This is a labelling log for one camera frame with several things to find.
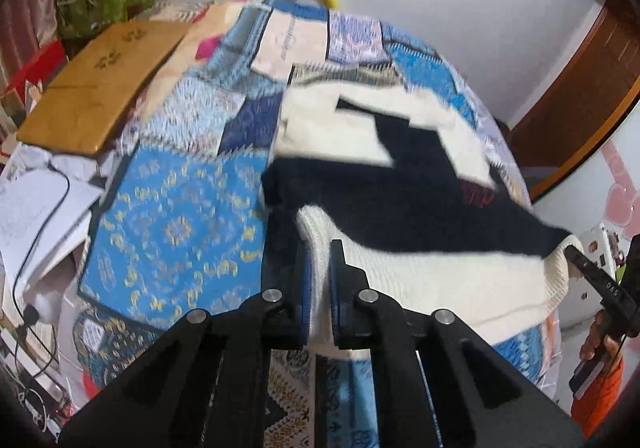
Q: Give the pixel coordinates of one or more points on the black white striped cat sweater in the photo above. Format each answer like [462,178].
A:
[400,188]

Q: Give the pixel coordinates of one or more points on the blue patchwork blanket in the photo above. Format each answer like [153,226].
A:
[175,208]

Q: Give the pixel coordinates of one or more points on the white sliding door pink hearts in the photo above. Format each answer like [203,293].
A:
[617,178]

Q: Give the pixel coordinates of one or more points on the wooden lap desk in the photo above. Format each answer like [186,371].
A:
[95,83]

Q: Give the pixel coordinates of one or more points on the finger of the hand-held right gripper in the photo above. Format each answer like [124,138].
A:
[595,275]

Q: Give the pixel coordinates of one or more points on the beige floral bedsheet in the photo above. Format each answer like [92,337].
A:
[185,53]

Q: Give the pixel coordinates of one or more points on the pile of white papers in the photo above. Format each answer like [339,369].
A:
[35,208]

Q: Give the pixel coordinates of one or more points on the grey bedsheet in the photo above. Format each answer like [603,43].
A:
[507,153]

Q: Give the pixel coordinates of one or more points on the red box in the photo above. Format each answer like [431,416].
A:
[32,71]

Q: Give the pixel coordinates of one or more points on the person's right hand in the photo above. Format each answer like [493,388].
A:
[595,335]

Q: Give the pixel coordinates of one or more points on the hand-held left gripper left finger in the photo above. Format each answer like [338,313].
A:
[303,290]

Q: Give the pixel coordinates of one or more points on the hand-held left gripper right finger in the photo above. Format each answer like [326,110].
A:
[336,290]

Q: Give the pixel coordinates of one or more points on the green storage bag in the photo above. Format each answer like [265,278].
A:
[100,3]

